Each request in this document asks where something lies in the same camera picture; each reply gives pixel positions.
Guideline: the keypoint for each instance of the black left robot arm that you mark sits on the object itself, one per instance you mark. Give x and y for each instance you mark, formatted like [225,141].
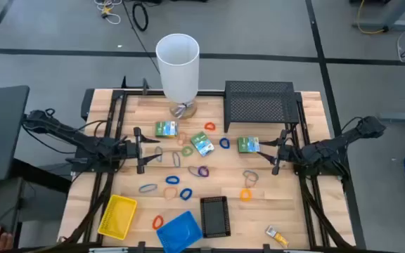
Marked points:
[65,131]

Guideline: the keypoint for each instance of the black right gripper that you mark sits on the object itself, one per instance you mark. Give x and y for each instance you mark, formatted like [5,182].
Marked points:
[292,154]

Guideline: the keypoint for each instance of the black plastic basket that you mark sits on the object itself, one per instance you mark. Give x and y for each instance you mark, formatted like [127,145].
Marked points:
[215,218]

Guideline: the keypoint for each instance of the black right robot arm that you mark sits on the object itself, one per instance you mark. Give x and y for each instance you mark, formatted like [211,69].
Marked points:
[336,145]

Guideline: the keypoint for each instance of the green crayon box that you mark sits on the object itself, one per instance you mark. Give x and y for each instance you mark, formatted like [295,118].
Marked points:
[202,143]
[248,144]
[166,129]

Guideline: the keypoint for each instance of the blue plastic basket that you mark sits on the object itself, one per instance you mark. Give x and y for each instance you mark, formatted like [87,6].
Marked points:
[179,233]

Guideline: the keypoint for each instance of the orange rubber band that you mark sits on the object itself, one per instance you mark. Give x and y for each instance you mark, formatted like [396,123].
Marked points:
[164,193]
[245,182]
[178,138]

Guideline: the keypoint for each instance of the grey desk leg frame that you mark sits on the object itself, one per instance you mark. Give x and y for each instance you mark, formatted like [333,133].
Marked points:
[396,10]

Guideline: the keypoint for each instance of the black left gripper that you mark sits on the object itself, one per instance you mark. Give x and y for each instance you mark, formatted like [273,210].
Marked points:
[128,149]

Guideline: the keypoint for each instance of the dark grey side desk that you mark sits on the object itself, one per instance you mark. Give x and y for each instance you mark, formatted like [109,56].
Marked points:
[2,123]

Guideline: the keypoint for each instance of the white table lamp wooden base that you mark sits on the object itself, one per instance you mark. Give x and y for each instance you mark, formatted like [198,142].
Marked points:
[178,77]

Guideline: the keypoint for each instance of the black mesh shelf riser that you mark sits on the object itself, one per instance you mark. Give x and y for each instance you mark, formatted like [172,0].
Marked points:
[258,102]

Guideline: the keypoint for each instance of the blue rubber band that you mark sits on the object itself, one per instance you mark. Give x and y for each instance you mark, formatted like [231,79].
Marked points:
[155,154]
[188,169]
[173,160]
[140,190]
[243,174]

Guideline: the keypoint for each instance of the yellow plastic basket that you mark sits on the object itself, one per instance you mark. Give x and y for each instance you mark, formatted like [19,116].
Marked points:
[118,218]

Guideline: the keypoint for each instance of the small yellow white packet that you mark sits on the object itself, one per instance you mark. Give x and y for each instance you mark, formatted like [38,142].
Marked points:
[277,235]

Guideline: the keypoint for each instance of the grey desk foot bar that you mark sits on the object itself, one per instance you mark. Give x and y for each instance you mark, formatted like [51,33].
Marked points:
[399,117]

